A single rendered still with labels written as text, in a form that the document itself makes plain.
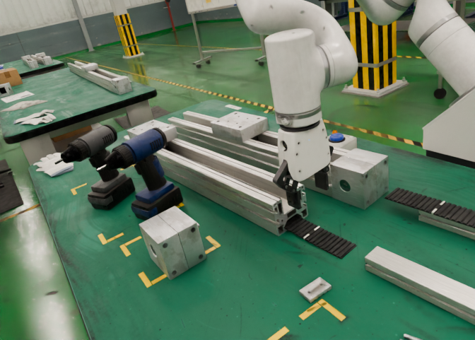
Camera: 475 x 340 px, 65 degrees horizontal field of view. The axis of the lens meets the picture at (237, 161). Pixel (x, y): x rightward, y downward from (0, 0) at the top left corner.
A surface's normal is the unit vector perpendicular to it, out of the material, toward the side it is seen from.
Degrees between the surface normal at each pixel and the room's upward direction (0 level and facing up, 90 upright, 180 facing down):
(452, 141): 90
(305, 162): 89
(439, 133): 90
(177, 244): 90
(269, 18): 114
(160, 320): 0
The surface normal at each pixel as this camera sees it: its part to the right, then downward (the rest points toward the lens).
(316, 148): 0.62, 0.23
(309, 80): 0.39, 0.34
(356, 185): -0.76, 0.40
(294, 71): -0.05, 0.44
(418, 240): -0.18, -0.89
